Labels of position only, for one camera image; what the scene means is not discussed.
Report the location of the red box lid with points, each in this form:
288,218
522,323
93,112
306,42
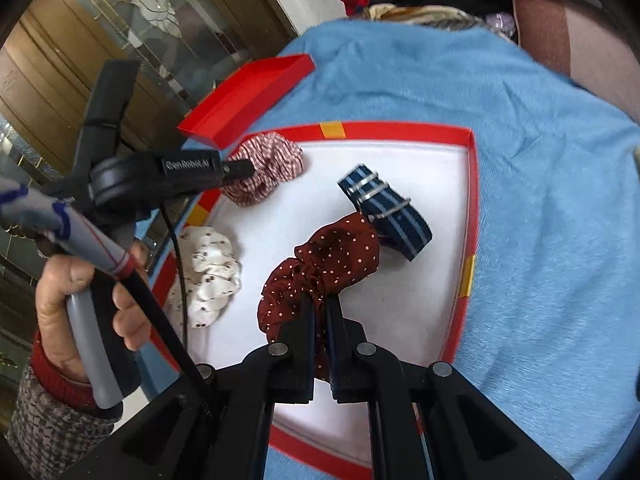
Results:
250,95

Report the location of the red box with white inside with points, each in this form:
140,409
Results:
300,195

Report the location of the person's left forearm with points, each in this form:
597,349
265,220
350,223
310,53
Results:
55,420

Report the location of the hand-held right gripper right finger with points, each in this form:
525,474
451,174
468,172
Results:
336,362

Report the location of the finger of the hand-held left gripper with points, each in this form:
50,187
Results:
239,168

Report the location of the white printed scrunchie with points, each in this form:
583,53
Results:
210,270

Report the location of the person's left hand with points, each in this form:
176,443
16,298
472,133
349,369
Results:
60,310

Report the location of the purple hair accessory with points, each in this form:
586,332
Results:
501,22

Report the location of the wooden door with glass panel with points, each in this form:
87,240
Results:
60,50

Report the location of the dark red dotted scrunchie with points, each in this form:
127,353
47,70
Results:
330,255

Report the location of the red white checked scrunchie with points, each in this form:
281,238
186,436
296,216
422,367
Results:
272,160

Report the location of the pink cushion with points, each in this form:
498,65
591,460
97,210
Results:
560,35

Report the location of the light blue fleece blanket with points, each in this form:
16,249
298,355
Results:
540,170

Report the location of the beige patterned scarf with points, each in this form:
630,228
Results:
425,16

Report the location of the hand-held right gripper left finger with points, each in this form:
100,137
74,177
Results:
306,360

